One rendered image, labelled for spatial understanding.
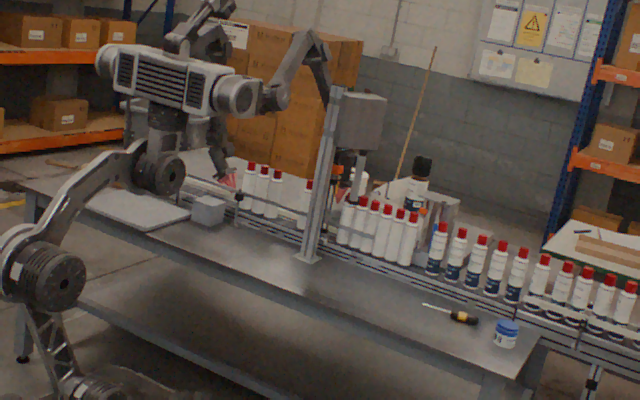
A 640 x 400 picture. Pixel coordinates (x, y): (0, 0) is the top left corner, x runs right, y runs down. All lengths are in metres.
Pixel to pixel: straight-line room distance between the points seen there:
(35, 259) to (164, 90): 0.65
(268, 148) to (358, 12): 1.94
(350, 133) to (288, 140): 3.74
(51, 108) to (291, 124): 2.09
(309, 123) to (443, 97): 1.61
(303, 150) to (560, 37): 2.45
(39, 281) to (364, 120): 1.23
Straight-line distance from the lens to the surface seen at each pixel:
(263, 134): 6.48
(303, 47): 2.68
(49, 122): 6.85
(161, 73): 2.42
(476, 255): 2.70
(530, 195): 7.18
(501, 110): 7.16
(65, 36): 6.78
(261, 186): 3.02
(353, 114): 2.64
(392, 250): 2.80
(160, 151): 2.48
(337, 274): 2.73
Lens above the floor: 1.84
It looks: 15 degrees down
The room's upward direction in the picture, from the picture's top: 10 degrees clockwise
